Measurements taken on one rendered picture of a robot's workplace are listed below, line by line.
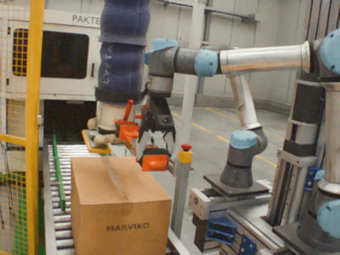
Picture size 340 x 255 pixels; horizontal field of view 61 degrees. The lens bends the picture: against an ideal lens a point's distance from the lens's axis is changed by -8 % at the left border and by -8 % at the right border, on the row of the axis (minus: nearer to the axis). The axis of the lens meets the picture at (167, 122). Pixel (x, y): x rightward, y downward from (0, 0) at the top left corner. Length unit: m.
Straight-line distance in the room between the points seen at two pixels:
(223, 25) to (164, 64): 10.88
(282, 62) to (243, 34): 11.28
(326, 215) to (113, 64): 1.01
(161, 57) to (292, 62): 0.38
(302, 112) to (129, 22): 0.80
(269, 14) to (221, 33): 2.41
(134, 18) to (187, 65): 0.58
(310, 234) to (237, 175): 0.46
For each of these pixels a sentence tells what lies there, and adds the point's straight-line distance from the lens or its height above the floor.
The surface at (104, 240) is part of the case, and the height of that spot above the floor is 0.77.
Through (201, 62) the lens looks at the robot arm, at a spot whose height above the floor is 1.55.
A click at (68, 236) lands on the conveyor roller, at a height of 0.53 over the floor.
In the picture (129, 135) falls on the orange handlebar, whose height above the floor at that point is 1.26.
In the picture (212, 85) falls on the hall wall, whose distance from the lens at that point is 11.56.
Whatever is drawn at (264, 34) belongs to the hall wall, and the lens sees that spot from 12.86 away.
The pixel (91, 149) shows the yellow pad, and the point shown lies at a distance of 1.35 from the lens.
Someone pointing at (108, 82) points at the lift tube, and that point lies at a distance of 1.39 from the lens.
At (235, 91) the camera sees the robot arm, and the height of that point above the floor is 1.43.
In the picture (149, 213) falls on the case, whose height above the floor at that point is 0.89.
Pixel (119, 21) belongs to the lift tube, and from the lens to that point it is 1.37.
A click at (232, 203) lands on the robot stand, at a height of 0.97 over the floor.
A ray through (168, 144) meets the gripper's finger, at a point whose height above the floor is 1.30.
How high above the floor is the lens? 1.54
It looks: 11 degrees down
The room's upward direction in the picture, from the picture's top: 6 degrees clockwise
